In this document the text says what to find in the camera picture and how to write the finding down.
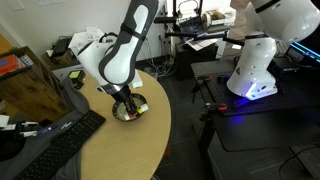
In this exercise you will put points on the orange handled clamp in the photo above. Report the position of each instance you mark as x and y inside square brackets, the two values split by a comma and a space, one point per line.
[216, 106]

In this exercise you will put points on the grey cloth on table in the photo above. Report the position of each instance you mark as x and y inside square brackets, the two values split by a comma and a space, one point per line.
[35, 145]

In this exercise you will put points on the dark ceramic bowl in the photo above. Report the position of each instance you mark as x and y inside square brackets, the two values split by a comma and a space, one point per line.
[119, 110]

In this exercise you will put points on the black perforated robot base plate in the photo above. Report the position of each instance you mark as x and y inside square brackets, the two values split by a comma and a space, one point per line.
[295, 90]

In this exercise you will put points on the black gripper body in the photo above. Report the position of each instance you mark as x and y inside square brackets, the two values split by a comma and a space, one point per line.
[123, 95]

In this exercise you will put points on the red game box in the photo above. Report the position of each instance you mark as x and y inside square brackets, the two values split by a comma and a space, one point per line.
[10, 63]

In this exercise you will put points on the wooden shelf rack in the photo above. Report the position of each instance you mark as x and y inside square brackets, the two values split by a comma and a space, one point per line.
[33, 89]

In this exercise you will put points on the black computer keyboard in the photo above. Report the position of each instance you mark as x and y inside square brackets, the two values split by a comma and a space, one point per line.
[62, 148]

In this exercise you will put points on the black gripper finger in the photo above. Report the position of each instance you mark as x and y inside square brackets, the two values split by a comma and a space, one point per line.
[133, 105]
[128, 107]

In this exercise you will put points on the white paper glue stick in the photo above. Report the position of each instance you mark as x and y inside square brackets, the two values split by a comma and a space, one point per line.
[139, 112]

